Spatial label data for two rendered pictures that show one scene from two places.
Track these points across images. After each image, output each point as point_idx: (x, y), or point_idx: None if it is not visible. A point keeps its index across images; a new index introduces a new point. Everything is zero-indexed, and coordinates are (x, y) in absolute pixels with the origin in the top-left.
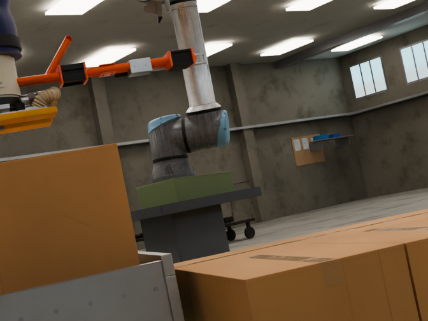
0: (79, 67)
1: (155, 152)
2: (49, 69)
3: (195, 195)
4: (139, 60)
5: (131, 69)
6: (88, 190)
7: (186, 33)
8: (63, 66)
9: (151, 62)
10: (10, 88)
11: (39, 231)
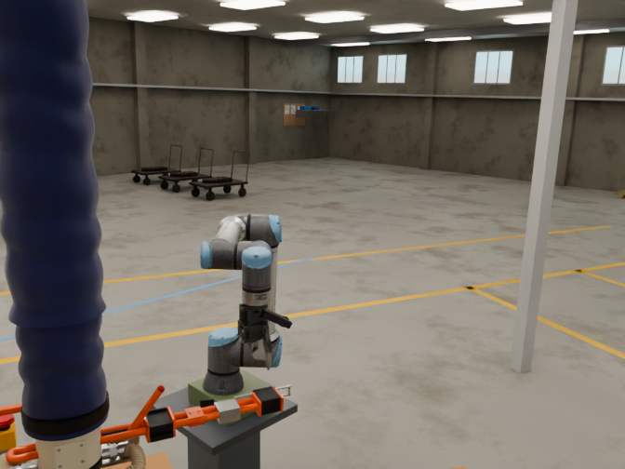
0: (168, 428)
1: (212, 366)
2: (136, 423)
3: (242, 416)
4: (230, 411)
5: (219, 421)
6: None
7: None
8: (152, 428)
9: (240, 412)
10: (92, 460)
11: None
